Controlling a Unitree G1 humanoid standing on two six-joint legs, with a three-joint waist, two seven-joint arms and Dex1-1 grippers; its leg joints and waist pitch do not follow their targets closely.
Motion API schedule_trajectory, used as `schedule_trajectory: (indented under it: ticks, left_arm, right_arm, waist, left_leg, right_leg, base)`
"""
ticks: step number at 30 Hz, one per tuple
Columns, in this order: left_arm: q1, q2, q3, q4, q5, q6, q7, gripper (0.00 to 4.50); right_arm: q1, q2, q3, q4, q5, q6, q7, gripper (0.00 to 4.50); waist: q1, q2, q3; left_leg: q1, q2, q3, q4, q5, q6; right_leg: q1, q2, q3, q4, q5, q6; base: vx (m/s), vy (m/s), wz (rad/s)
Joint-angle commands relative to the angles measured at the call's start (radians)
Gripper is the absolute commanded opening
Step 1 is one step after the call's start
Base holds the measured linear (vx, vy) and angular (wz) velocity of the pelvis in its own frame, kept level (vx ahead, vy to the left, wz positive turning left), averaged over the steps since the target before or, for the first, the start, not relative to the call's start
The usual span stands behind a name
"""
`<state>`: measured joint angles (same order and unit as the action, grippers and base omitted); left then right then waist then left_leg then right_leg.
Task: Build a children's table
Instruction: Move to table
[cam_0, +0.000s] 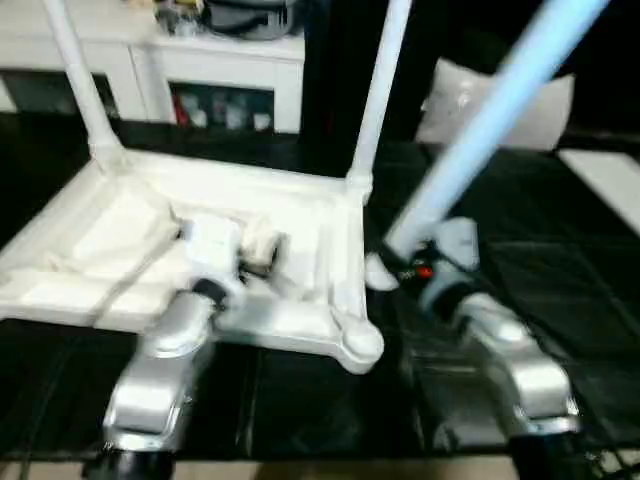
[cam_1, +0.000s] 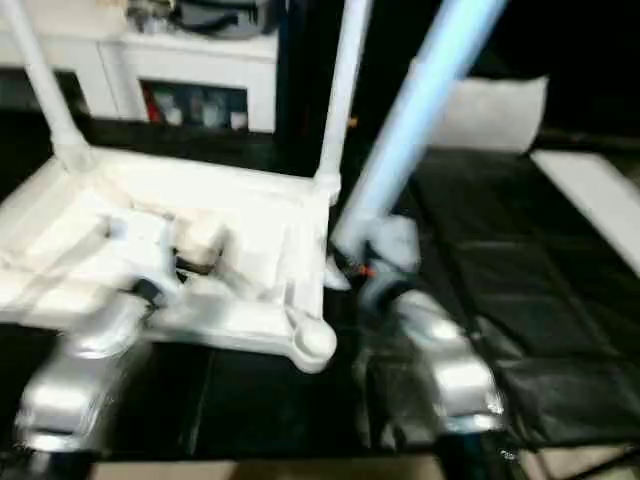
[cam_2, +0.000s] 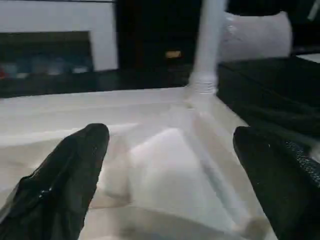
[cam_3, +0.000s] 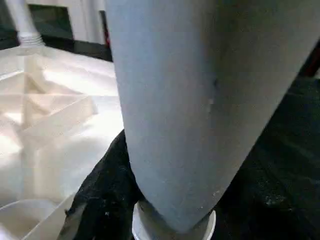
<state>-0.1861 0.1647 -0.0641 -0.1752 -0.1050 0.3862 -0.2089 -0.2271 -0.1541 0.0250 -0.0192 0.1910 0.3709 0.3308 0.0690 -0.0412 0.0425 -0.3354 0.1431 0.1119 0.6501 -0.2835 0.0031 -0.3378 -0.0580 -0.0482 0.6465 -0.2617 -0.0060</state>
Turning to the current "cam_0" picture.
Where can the white plastic table top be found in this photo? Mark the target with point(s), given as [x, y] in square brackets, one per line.
[290, 200]

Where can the white plastic table leg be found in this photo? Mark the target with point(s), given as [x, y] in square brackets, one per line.
[380, 90]
[80, 90]
[480, 120]

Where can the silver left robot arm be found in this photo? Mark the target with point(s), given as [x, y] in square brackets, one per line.
[160, 380]

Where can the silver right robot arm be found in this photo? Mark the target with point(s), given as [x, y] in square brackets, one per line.
[510, 370]

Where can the black work mat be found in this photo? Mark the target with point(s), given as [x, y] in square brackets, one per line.
[560, 260]

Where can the grey pillow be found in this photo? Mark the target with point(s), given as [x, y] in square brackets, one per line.
[540, 110]

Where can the white cabinet with glass doors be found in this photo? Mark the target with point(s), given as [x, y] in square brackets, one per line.
[130, 60]

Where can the dark round appliance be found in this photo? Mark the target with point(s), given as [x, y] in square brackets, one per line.
[250, 15]

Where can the dark clutter pile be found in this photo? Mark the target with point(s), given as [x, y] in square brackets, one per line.
[178, 15]

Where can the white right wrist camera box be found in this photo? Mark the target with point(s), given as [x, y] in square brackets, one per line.
[458, 245]

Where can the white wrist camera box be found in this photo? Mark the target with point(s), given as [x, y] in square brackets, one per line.
[212, 245]
[458, 245]

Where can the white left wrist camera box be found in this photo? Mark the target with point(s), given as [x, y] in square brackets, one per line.
[212, 245]

